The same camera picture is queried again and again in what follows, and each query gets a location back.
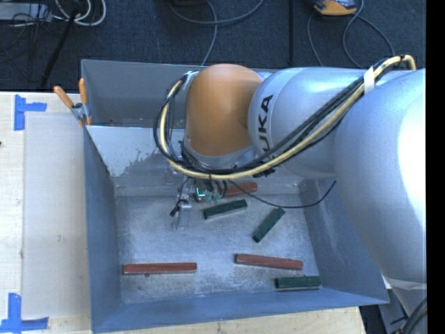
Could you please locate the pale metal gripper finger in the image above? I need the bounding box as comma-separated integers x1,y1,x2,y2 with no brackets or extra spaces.
170,203,183,232
177,194,193,228

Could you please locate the dark green flat block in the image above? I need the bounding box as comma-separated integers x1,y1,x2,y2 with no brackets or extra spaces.
251,207,286,244
273,275,323,291
202,198,249,221

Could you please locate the grey metal bin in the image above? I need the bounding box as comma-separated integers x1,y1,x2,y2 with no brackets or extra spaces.
80,59,391,334

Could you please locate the red-brown flat block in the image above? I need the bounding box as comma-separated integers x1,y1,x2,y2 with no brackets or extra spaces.
224,182,259,198
234,253,305,271
122,262,198,276

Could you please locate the pale wood flat board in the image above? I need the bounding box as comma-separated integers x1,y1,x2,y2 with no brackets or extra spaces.
21,111,92,320

